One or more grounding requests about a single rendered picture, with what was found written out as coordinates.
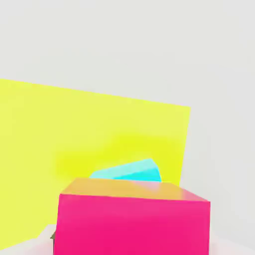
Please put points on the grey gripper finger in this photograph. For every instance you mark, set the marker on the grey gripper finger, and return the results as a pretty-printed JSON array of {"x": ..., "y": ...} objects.
[{"x": 48, "y": 242}]

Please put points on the small pink cube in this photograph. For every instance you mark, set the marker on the small pink cube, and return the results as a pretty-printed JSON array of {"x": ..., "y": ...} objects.
[{"x": 131, "y": 225}]

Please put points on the small cyan cube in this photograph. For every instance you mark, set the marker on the small cyan cube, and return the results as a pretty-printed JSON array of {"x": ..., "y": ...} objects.
[{"x": 137, "y": 171}]

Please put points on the large yellow box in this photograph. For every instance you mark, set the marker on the large yellow box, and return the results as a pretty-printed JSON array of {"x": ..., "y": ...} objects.
[{"x": 59, "y": 129}]

